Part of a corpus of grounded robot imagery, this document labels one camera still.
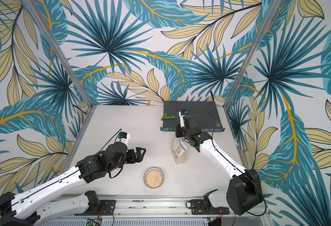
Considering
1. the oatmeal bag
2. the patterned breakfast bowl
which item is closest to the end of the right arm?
the oatmeal bag

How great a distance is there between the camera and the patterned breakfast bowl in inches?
30.9

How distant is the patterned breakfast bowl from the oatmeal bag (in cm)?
13

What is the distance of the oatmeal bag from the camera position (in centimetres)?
77

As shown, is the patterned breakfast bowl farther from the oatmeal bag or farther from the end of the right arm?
the end of the right arm
